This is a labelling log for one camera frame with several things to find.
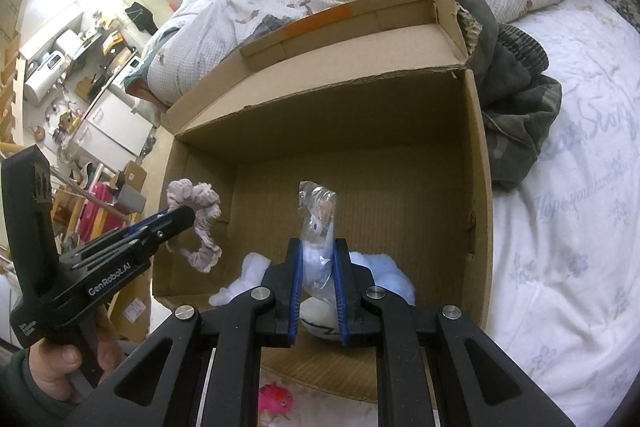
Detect person's left hand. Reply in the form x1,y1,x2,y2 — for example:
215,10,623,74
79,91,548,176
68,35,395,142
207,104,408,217
27,307,124,404

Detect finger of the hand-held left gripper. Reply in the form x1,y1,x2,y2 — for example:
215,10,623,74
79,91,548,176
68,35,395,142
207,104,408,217
60,207,197,281
60,209,172,261

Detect brown cardboard box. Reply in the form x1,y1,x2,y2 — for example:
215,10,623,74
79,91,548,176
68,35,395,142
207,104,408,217
151,0,497,404

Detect black hanging garment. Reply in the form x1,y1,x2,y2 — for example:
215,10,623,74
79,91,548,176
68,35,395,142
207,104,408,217
124,3,159,34

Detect small cardboard box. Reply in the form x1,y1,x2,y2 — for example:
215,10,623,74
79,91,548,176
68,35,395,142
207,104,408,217
114,161,149,214

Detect dark green corduroy garment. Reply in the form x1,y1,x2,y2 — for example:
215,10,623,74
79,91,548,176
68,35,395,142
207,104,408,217
434,0,564,194

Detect pink toy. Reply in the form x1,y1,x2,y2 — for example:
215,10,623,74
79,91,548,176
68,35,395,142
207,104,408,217
258,382,295,414

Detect white plush toy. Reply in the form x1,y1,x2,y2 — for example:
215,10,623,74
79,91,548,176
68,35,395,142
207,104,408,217
298,180,347,339

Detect white cabinet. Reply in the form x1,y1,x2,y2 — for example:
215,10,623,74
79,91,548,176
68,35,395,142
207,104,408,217
72,69,162,158

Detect light blue fluffy plush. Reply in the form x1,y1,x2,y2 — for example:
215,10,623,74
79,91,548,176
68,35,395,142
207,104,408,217
209,250,417,308

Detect pink suitcase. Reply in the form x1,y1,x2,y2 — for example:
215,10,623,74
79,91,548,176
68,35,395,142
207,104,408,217
76,181,115,239

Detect white rice cooker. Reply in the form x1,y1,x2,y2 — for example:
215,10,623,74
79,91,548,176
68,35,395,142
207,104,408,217
24,51,69,104

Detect pink scrunchie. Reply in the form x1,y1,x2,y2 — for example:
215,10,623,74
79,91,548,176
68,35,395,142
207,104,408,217
165,179,223,276

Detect white printed bed sheet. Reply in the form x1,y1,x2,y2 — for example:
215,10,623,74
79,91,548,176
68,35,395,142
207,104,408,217
375,0,640,427

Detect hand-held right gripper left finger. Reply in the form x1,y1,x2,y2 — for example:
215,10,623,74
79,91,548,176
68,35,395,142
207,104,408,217
65,238,304,427

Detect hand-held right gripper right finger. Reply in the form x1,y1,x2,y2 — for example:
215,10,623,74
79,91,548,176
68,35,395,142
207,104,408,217
332,238,576,427

